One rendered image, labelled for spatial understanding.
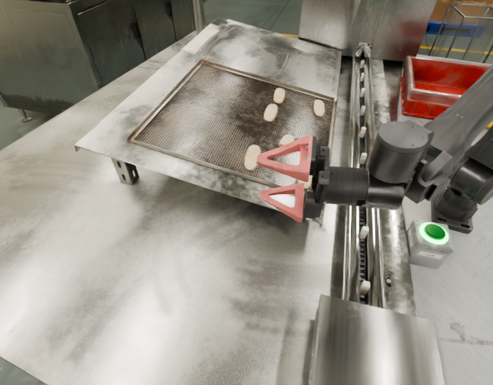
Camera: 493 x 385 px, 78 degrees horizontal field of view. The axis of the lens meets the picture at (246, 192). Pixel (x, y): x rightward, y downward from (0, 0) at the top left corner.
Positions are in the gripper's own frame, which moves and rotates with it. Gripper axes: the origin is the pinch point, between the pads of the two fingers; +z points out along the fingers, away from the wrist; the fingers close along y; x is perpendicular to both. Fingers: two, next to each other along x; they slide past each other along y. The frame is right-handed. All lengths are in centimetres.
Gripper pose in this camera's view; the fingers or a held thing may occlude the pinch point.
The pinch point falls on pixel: (264, 179)
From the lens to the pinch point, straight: 46.9
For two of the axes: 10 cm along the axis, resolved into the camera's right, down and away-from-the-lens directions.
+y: 0.8, 5.3, 8.4
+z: -9.8, -1.0, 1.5
